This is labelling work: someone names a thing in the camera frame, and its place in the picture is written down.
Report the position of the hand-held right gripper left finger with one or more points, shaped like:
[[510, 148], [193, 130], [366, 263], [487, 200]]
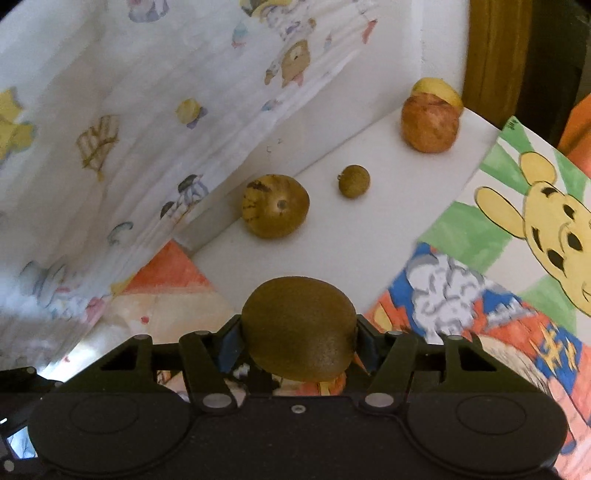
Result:
[[228, 342]]

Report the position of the white printed blanket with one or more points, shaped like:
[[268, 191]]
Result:
[[138, 138]]

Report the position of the wall poster with orange dress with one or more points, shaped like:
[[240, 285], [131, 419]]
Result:
[[579, 134]]

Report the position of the red apple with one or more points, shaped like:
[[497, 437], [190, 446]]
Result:
[[429, 123]]

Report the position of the yellow bear drawing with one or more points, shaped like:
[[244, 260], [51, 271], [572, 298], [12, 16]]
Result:
[[508, 221]]

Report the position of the small brown round fruit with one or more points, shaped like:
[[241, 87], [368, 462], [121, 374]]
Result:
[[354, 182]]

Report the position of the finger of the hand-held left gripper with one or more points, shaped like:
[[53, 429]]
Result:
[[23, 383]]

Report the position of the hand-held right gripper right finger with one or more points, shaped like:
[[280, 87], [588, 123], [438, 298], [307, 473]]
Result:
[[365, 346]]

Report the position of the wooden frame post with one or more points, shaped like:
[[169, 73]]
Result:
[[496, 55]]

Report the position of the orange cartoon boy drawing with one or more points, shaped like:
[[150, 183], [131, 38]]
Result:
[[161, 286]]

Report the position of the colourful cartoon drawing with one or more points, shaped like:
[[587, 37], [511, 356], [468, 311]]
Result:
[[461, 300]]

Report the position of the small striped melon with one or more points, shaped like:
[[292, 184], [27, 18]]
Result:
[[275, 206]]

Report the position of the yellow fruit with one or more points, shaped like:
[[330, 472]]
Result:
[[438, 89]]

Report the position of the brown kiwi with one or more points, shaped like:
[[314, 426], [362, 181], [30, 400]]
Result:
[[300, 323]]

